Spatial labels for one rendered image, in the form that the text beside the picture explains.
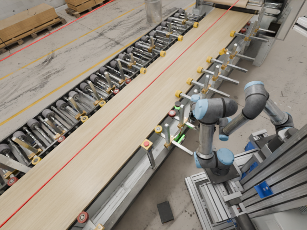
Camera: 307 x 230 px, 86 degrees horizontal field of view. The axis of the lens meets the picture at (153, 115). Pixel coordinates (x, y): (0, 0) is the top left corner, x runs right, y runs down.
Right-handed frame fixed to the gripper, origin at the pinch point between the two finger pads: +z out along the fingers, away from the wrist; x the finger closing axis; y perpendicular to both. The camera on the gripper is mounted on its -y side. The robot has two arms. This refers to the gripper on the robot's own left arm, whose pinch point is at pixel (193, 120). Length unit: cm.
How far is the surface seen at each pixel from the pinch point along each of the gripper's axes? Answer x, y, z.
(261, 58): 97, -234, 72
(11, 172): -163, 96, 14
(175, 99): -25.0, -30.6, 6.6
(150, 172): -30, 53, 30
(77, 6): -464, -422, 46
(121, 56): -133, -106, 8
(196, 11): -42, -284, 7
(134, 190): -40, 74, 30
